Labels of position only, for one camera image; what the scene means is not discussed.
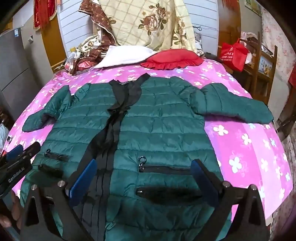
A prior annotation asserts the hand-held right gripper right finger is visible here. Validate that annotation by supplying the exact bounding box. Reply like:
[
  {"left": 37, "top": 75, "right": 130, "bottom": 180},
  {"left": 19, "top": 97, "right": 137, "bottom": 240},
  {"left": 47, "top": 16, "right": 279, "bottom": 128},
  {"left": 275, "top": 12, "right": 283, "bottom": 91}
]
[{"left": 191, "top": 159, "right": 271, "bottom": 241}]

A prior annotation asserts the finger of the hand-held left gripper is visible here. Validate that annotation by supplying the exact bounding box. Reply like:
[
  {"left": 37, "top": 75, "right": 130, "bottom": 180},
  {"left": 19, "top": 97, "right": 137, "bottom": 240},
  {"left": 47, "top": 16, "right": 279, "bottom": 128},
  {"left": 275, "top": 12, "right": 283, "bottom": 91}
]
[
  {"left": 6, "top": 145, "right": 24, "bottom": 162},
  {"left": 21, "top": 141, "right": 41, "bottom": 159}
]

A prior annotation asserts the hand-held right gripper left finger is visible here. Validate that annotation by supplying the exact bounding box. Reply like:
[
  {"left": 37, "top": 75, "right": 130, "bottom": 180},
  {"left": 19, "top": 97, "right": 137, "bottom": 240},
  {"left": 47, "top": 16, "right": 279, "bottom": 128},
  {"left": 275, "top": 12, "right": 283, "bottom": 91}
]
[{"left": 17, "top": 159, "right": 98, "bottom": 241}]

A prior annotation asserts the green puffer jacket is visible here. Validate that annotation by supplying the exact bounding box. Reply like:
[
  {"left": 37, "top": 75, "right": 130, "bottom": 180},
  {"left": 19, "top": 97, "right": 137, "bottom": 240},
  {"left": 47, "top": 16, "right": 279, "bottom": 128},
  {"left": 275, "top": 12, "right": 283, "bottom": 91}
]
[{"left": 20, "top": 74, "right": 274, "bottom": 241}]

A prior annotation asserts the pink floral bed sheet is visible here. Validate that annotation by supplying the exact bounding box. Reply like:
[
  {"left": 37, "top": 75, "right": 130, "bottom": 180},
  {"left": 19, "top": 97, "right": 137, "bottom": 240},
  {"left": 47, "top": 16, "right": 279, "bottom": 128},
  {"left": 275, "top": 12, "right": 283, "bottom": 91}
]
[{"left": 2, "top": 58, "right": 293, "bottom": 224}]

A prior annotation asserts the grey refrigerator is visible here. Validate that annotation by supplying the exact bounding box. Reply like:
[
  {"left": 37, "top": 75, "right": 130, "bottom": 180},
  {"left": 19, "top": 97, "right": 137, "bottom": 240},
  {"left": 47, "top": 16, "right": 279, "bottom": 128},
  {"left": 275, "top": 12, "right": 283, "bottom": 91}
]
[{"left": 0, "top": 28, "right": 56, "bottom": 130}]

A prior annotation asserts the clear plastic bag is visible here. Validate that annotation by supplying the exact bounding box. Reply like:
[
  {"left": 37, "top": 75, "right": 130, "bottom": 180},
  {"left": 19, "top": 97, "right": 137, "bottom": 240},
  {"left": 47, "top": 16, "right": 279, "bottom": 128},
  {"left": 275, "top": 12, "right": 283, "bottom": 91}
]
[{"left": 65, "top": 52, "right": 79, "bottom": 70}]

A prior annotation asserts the yellow wooden door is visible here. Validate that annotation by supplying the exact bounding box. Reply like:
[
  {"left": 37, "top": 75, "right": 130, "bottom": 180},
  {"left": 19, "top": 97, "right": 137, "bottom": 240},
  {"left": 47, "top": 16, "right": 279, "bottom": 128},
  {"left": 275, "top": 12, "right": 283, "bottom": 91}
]
[{"left": 40, "top": 16, "right": 67, "bottom": 73}]

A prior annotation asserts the wooden chair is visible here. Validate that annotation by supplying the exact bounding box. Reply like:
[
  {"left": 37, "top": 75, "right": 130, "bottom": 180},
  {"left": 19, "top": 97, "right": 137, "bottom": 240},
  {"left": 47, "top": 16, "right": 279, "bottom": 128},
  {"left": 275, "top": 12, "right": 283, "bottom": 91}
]
[{"left": 240, "top": 31, "right": 278, "bottom": 105}]

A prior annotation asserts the brown floral quilt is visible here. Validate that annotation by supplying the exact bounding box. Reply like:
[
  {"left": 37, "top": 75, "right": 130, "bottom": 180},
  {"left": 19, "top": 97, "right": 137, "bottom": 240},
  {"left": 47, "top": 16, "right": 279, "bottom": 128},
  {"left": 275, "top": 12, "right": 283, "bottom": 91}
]
[{"left": 65, "top": 0, "right": 117, "bottom": 75}]

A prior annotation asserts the red ruffled pillow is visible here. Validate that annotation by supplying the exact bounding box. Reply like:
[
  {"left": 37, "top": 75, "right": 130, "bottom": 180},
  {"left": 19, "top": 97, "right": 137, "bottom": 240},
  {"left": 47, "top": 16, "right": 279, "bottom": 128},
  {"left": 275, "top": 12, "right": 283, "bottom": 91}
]
[{"left": 140, "top": 49, "right": 204, "bottom": 69}]

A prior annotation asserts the white pillow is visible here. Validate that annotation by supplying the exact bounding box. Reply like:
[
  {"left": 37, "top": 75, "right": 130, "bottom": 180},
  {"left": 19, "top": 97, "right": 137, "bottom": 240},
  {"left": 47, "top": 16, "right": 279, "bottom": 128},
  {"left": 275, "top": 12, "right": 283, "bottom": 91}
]
[{"left": 94, "top": 45, "right": 158, "bottom": 69}]

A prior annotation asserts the red shopping bag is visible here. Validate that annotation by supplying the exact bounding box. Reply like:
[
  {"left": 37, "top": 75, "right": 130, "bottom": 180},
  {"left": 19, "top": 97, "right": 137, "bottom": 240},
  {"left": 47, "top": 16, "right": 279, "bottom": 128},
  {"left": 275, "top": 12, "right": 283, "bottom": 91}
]
[{"left": 217, "top": 38, "right": 249, "bottom": 72}]

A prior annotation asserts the red fringed cloth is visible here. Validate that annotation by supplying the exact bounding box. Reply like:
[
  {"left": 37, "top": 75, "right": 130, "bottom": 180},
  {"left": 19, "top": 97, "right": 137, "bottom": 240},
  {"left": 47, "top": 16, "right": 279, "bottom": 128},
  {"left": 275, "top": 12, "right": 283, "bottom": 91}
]
[{"left": 33, "top": 0, "right": 57, "bottom": 30}]

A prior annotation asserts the floral curtain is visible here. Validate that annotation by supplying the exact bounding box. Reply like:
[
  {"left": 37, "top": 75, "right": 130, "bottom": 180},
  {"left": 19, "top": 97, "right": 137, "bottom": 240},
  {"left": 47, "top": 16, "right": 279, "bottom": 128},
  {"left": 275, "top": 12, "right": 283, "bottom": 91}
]
[{"left": 260, "top": 5, "right": 296, "bottom": 78}]

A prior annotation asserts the cream floral quilt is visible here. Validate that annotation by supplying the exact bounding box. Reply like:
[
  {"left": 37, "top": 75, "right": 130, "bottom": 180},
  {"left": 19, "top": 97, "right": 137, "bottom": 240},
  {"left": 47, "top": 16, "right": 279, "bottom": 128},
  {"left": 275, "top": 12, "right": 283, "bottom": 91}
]
[{"left": 98, "top": 0, "right": 202, "bottom": 53}]

